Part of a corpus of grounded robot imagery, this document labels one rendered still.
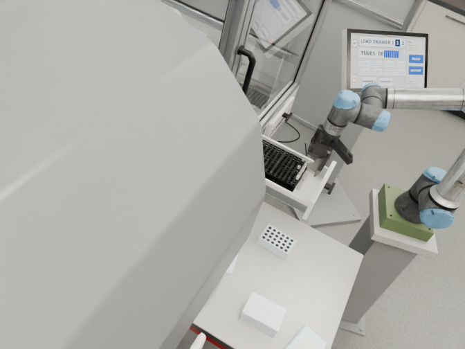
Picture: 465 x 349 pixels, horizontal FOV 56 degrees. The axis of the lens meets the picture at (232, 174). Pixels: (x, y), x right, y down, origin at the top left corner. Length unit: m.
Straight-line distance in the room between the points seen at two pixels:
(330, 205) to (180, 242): 2.50
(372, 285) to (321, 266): 0.62
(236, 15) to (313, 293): 1.00
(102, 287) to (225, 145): 0.28
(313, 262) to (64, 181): 1.35
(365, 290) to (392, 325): 0.45
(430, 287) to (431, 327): 0.28
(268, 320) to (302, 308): 0.18
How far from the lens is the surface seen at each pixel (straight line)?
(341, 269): 1.76
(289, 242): 1.69
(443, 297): 3.04
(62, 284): 0.46
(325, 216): 2.95
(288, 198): 1.73
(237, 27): 1.08
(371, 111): 1.55
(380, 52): 2.46
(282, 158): 1.85
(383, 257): 2.13
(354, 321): 2.58
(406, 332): 2.75
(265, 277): 1.61
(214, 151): 0.63
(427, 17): 4.47
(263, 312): 1.48
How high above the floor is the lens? 2.07
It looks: 43 degrees down
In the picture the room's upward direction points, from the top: 17 degrees clockwise
